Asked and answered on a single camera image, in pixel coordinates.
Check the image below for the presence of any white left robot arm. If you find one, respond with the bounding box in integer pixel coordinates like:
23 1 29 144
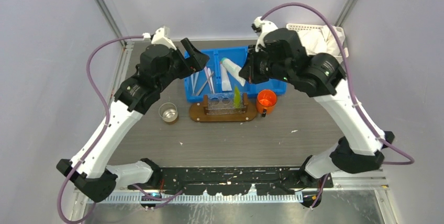
56 38 209 203

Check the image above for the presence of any white toothbrush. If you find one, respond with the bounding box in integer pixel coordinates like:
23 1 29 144
208 70 215 94

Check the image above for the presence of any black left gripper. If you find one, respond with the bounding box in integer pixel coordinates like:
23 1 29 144
157 39 209 92

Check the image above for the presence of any blue plastic divided bin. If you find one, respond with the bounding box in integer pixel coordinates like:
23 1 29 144
184 46 287 103

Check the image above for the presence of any white crumpled cloth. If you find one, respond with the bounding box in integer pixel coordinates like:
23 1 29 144
297 25 341 56

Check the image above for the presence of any orange plastic mug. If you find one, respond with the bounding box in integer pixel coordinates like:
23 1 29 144
256 89 278 117

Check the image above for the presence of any yellow-green toothpaste tube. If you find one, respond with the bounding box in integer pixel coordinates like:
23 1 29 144
233 86 241 108

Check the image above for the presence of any white toothpaste tube orange cap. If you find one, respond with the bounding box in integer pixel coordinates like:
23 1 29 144
220 64 232 92

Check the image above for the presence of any brown wooden oval tray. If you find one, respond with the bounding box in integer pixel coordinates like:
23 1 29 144
189 101 257 122

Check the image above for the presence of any clear textured toothbrush holder rack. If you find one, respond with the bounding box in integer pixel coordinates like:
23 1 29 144
204 92 247 115

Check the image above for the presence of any white toothpaste tube green cap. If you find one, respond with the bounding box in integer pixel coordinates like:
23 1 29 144
221 58 246 86

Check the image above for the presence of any silver metal cup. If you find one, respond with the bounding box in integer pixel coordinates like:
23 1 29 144
159 103 179 125

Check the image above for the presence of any pink toothbrush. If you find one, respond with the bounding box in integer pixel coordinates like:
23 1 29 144
204 67 210 90

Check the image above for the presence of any white plastic basket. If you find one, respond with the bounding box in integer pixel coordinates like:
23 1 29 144
286 23 343 63

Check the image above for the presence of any aluminium frame rail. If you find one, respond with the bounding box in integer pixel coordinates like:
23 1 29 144
94 0 124 38

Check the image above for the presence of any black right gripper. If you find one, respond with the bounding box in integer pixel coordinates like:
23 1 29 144
238 43 291 84

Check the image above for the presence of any grey toothbrush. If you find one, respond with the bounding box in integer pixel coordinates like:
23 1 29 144
196 72 214 96

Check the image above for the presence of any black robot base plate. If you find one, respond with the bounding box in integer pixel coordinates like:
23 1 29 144
137 166 322 196

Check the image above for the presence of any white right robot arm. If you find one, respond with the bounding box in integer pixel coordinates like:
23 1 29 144
239 28 394 188

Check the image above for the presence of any light blue toothbrush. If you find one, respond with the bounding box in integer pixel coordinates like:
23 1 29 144
191 72 199 95

